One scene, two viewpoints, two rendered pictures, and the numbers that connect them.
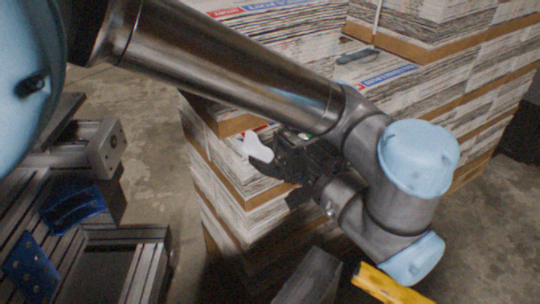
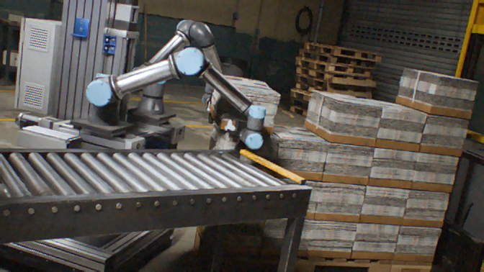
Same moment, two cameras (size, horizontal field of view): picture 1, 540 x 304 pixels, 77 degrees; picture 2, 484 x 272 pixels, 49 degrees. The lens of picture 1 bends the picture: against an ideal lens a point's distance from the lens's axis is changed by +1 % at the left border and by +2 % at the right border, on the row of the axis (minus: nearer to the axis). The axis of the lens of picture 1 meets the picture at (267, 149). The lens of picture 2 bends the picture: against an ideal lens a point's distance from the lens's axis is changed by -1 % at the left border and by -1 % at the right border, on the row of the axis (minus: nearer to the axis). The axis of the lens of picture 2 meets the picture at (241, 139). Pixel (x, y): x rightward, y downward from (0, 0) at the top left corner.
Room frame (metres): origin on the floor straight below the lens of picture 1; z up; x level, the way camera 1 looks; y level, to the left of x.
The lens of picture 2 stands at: (-2.05, -0.80, 1.37)
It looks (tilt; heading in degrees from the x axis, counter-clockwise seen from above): 12 degrees down; 17
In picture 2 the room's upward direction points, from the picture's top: 10 degrees clockwise
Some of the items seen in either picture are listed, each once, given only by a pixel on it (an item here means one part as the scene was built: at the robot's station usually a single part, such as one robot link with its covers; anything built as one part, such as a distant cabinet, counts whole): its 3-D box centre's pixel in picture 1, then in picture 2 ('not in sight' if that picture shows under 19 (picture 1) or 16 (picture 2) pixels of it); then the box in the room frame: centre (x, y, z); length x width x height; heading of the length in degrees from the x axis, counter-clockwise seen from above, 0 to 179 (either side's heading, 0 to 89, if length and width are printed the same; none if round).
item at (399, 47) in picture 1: (404, 27); (338, 132); (1.09, -0.44, 0.86); 0.38 x 0.29 x 0.04; 34
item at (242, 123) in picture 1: (262, 94); (244, 124); (0.66, 0.01, 0.86); 0.29 x 0.16 x 0.04; 121
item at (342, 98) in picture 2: not in sight; (345, 98); (1.10, -0.44, 1.06); 0.37 x 0.29 x 0.01; 34
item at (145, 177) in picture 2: not in sight; (140, 175); (-0.35, 0.07, 0.77); 0.47 x 0.05 x 0.05; 54
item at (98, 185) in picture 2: not in sight; (88, 177); (-0.50, 0.19, 0.77); 0.47 x 0.05 x 0.05; 54
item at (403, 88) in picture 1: (351, 150); (302, 201); (1.01, -0.32, 0.42); 1.17 x 0.39 x 0.83; 124
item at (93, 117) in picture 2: not in sight; (104, 111); (0.14, 0.55, 0.87); 0.15 x 0.15 x 0.10
